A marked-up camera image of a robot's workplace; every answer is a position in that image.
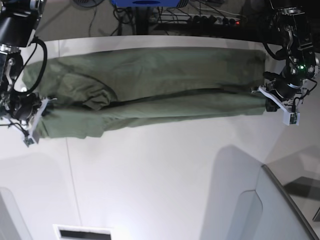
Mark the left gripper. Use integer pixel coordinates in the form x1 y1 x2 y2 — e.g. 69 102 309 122
256 71 312 113

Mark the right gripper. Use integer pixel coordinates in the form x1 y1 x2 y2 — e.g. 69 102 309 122
0 92 57 137

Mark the green t-shirt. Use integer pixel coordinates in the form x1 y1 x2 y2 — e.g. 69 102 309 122
36 47 266 139

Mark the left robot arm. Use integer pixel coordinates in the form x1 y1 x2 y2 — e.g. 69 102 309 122
257 0 320 113

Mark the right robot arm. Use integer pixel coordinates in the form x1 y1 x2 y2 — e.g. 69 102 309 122
0 0 48 138

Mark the black power strip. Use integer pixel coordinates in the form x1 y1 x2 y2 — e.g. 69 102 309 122
149 13 244 27

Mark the blue box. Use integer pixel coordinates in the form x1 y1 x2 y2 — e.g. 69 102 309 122
111 0 180 8

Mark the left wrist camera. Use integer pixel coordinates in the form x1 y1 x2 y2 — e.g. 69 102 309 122
283 111 300 126

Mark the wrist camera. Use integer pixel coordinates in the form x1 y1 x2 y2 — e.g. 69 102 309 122
23 132 40 147
283 111 300 126

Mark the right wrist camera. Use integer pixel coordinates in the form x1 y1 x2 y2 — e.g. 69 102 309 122
23 132 40 147

